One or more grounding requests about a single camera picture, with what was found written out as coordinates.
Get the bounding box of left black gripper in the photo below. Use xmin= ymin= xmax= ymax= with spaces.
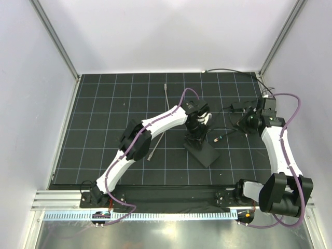
xmin=185 ymin=120 xmax=210 ymax=149

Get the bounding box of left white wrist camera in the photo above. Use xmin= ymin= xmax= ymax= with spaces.
xmin=198 ymin=112 xmax=212 ymax=125

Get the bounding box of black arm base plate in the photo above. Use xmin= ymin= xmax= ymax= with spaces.
xmin=111 ymin=181 xmax=263 ymax=208

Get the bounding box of black network switch box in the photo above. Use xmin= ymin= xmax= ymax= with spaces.
xmin=184 ymin=143 xmax=220 ymax=168

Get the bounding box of left aluminium frame post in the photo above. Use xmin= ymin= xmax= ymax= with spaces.
xmin=30 ymin=0 xmax=80 ymax=81

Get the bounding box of white slotted cable duct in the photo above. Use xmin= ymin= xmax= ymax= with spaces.
xmin=43 ymin=210 xmax=238 ymax=222

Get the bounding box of right aluminium frame post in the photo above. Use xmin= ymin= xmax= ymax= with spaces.
xmin=259 ymin=0 xmax=307 ymax=77

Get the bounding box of black grid mat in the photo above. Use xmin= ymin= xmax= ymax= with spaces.
xmin=49 ymin=72 xmax=271 ymax=190

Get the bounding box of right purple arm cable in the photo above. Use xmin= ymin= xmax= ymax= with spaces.
xmin=248 ymin=93 xmax=304 ymax=229

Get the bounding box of aluminium frame rail front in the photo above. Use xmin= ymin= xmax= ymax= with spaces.
xmin=31 ymin=188 xmax=316 ymax=211

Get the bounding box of black power adapter cable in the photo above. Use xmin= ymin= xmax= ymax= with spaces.
xmin=215 ymin=87 xmax=275 ymax=125

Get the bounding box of grey ethernet cable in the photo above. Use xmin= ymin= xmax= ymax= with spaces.
xmin=147 ymin=83 xmax=172 ymax=162

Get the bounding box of black ethernet cable silver plug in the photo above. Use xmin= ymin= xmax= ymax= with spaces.
xmin=201 ymin=68 xmax=269 ymax=90

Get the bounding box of aluminium frame post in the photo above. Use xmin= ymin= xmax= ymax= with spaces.
xmin=30 ymin=0 xmax=80 ymax=81
xmin=259 ymin=0 xmax=307 ymax=77

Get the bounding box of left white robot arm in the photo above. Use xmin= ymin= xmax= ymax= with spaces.
xmin=89 ymin=99 xmax=212 ymax=208

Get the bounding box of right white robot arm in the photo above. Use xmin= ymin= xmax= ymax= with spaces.
xmin=233 ymin=96 xmax=313 ymax=217

